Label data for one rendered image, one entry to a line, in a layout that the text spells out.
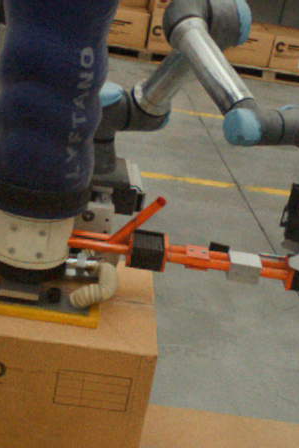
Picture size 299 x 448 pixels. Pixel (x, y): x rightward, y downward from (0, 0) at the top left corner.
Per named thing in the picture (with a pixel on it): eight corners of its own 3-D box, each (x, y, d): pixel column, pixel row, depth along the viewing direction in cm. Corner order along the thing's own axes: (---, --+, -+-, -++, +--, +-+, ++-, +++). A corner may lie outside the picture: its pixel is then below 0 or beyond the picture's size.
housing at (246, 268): (226, 281, 170) (230, 262, 168) (223, 267, 176) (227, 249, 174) (258, 286, 170) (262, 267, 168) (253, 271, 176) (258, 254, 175)
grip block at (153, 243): (124, 268, 166) (129, 244, 164) (125, 249, 175) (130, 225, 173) (163, 274, 167) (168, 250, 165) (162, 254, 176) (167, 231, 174)
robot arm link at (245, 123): (153, -23, 181) (253, 118, 154) (192, -18, 186) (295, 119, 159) (136, 20, 188) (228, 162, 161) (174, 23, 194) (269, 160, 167)
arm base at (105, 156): (63, 152, 229) (67, 120, 225) (114, 159, 232) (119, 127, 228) (63, 170, 216) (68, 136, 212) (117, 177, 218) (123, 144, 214)
